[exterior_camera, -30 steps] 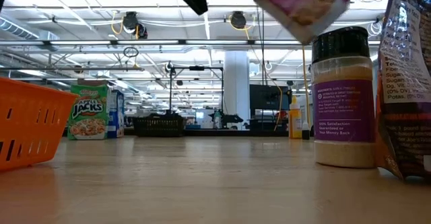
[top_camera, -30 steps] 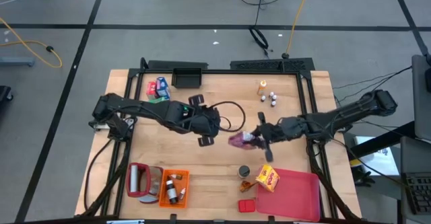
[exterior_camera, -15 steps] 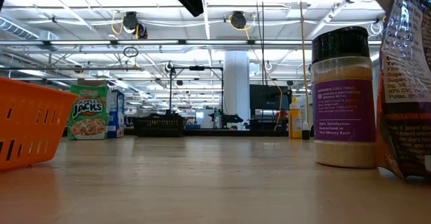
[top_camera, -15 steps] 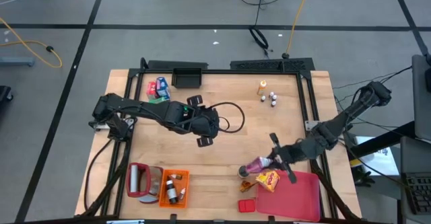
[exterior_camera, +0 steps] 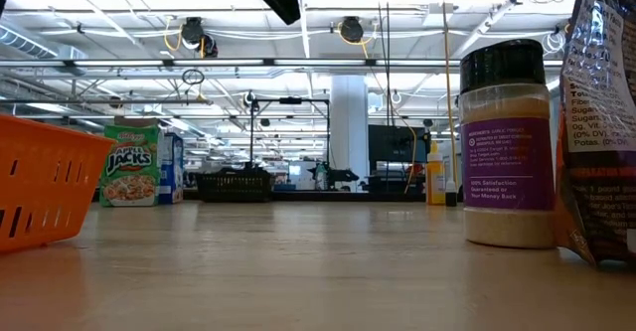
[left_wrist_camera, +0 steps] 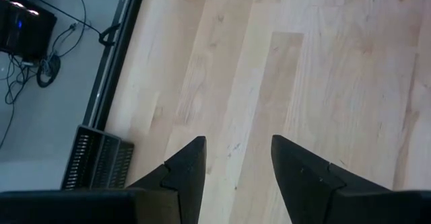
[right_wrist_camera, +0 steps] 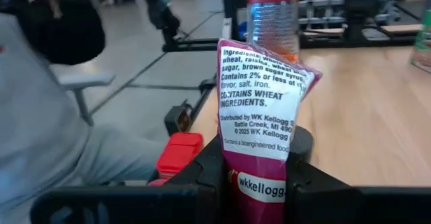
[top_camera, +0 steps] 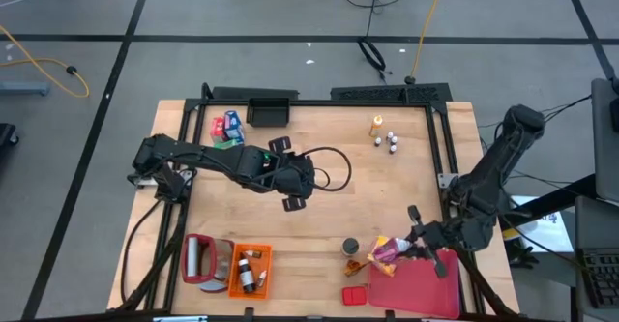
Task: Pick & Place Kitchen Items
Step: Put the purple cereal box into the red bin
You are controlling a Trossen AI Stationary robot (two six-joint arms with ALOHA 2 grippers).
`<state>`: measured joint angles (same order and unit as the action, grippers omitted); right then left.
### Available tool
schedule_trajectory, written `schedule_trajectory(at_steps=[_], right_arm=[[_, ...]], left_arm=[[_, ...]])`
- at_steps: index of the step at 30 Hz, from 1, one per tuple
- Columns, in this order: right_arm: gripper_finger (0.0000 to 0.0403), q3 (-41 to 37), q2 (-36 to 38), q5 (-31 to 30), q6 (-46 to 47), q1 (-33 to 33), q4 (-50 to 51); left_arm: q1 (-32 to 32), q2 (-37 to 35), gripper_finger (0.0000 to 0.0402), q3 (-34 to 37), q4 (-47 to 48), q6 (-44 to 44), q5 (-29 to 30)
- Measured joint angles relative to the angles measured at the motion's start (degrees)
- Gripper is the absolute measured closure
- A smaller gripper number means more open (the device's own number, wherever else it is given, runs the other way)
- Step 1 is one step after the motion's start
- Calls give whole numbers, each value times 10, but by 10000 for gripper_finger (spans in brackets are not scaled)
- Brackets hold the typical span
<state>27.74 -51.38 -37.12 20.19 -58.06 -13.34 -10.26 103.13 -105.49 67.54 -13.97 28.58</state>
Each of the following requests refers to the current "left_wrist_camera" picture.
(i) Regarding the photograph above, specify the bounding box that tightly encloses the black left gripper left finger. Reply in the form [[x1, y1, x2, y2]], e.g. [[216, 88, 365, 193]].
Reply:
[[0, 135, 207, 224]]

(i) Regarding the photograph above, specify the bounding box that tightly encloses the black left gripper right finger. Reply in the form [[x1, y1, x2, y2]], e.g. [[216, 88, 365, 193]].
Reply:
[[271, 135, 431, 224]]

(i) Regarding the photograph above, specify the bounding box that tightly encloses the black slotted plastic basket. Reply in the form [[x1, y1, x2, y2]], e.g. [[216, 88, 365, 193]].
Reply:
[[60, 124, 135, 190]]

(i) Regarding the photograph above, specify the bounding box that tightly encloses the black computer case with lights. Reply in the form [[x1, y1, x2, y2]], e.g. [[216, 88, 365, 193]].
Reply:
[[0, 0, 58, 62]]

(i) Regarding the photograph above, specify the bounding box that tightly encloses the black aluminium table frame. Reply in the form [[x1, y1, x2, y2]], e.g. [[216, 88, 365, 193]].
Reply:
[[82, 0, 149, 130]]

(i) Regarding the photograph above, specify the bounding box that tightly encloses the black hanging cable with loop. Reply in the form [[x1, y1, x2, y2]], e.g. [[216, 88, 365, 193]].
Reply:
[[5, 0, 121, 47]]

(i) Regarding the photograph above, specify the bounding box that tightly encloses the black cable coil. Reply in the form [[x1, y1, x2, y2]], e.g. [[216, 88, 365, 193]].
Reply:
[[36, 54, 62, 89]]

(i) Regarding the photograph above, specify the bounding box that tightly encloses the black cable tangle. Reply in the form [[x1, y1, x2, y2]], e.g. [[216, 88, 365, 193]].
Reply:
[[0, 54, 38, 149]]

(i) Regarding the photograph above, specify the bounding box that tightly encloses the black floor cable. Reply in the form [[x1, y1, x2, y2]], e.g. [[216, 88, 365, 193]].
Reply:
[[50, 0, 88, 59]]

